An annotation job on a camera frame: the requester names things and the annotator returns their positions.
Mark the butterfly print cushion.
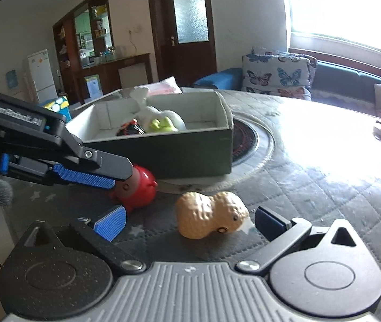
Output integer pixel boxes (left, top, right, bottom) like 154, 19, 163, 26
241, 47, 319, 100

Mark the grey quilted desktop cover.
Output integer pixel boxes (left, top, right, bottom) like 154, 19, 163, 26
0, 89, 381, 322

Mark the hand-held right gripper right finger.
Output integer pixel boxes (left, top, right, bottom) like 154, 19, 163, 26
236, 206, 368, 274

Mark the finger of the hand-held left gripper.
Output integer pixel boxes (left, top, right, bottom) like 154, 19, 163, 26
76, 147, 135, 182
52, 164, 116, 189

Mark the tan peanut toy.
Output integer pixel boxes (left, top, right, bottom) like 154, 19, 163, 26
176, 191, 250, 239

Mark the dark teal sofa bench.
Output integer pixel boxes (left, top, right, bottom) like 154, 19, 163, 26
311, 58, 381, 105

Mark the red pig toy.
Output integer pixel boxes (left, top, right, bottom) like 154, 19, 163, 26
106, 164, 159, 213

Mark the bright window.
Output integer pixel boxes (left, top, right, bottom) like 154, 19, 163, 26
281, 0, 381, 65

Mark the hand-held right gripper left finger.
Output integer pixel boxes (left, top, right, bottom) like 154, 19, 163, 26
8, 206, 146, 275

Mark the white refrigerator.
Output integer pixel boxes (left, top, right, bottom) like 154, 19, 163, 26
27, 49, 59, 104

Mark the blue and yellow box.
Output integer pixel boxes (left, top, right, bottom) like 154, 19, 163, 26
39, 96, 72, 122

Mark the white paper sheet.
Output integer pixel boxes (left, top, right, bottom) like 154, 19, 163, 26
85, 75, 103, 98

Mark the black and red toy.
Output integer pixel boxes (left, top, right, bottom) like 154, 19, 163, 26
116, 119, 146, 137

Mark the yellow-green toy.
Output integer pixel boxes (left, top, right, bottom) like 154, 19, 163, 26
148, 116, 179, 133

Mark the white plush toy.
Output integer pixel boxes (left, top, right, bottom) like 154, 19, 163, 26
133, 87, 187, 132

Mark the white board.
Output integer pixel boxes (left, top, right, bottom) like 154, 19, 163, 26
118, 65, 145, 90

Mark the dark wooden cabinet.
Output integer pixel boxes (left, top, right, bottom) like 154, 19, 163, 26
52, 0, 153, 105

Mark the grey cardboard box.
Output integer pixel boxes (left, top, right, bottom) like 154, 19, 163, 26
65, 90, 234, 179

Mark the blue cushion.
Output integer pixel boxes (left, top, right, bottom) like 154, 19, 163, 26
193, 68, 243, 90

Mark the blue wall poster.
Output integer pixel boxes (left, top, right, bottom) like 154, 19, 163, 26
5, 70, 19, 90

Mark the pink packet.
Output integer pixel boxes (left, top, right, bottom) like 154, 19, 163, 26
148, 76, 183, 95

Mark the dark wooden door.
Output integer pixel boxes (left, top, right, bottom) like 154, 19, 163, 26
146, 0, 218, 87

